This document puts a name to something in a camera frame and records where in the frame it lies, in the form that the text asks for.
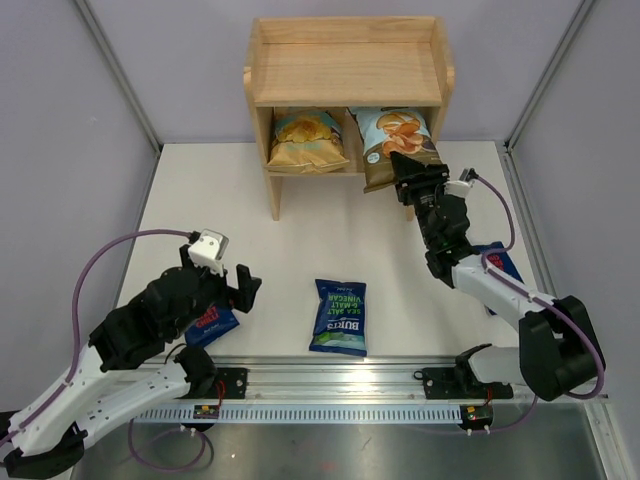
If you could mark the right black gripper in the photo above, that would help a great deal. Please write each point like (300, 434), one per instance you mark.
(413, 177)

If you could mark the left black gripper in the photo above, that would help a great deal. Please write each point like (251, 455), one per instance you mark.
(242, 297)

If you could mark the light blue cassava chips bag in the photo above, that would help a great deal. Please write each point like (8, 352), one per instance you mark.
(387, 130)

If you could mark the yellow kettle chips bag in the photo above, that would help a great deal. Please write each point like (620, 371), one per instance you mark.
(306, 141)

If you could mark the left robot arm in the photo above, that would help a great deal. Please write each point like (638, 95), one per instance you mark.
(53, 433)

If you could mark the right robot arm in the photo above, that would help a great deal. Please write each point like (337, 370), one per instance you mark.
(557, 354)

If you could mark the blue spicy sweet chilli bag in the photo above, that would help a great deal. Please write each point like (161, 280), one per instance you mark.
(216, 322)

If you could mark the blue sea salt vinegar bag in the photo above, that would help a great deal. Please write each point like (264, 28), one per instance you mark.
(340, 320)

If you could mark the blue Burts bag right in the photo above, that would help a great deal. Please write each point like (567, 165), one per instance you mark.
(500, 259)

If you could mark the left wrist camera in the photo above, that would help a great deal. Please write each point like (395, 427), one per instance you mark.
(207, 251)

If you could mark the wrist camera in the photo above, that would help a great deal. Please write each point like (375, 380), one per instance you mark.
(462, 186)
(207, 251)

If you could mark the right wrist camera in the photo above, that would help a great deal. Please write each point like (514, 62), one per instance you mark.
(462, 186)

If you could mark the aluminium mounting rail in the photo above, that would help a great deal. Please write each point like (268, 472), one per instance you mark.
(328, 379)

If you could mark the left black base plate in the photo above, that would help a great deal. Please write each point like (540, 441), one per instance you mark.
(231, 382)

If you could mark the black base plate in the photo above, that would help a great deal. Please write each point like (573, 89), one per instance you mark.
(439, 383)
(231, 382)

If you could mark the white slotted cable duct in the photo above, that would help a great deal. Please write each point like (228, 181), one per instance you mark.
(310, 414)

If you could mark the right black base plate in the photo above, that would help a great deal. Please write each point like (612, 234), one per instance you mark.
(439, 383)

